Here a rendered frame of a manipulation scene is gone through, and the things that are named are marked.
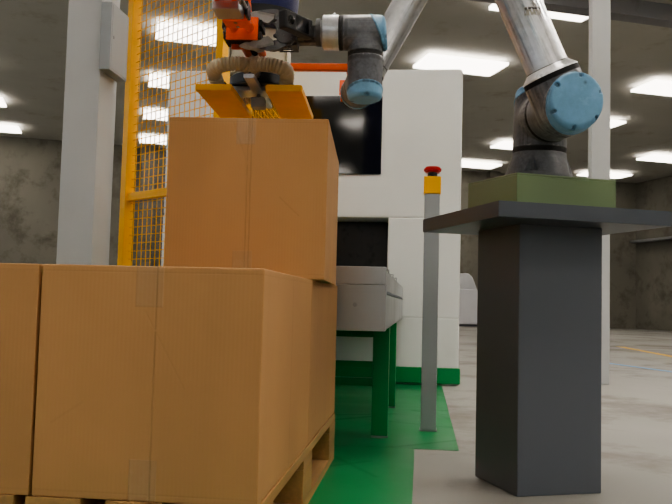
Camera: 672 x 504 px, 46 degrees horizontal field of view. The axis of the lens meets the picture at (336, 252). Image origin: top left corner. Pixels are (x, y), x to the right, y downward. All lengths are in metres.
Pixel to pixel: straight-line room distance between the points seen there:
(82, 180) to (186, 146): 1.61
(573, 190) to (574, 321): 0.35
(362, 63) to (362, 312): 0.89
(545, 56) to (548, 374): 0.83
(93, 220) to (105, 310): 2.15
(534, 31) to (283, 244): 0.84
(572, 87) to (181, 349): 1.22
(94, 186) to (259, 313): 2.30
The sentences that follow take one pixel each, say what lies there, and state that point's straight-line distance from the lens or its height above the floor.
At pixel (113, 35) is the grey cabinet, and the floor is 1.63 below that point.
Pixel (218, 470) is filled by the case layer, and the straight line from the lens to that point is 1.40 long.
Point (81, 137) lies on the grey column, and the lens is 3.64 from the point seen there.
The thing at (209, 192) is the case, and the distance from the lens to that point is 2.00.
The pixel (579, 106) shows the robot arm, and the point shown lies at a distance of 2.13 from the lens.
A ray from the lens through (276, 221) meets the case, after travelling 1.97.
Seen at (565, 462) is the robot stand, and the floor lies 0.08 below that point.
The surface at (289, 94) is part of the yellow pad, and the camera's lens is 2.20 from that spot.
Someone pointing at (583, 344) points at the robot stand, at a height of 0.39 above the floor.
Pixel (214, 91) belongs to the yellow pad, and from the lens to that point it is 2.22.
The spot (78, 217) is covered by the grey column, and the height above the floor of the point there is 0.83.
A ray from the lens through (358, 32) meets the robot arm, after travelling 2.07.
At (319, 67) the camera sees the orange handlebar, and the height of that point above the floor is 1.18.
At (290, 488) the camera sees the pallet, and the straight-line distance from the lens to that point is 1.92.
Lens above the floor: 0.49
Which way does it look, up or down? 4 degrees up
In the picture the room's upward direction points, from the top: 1 degrees clockwise
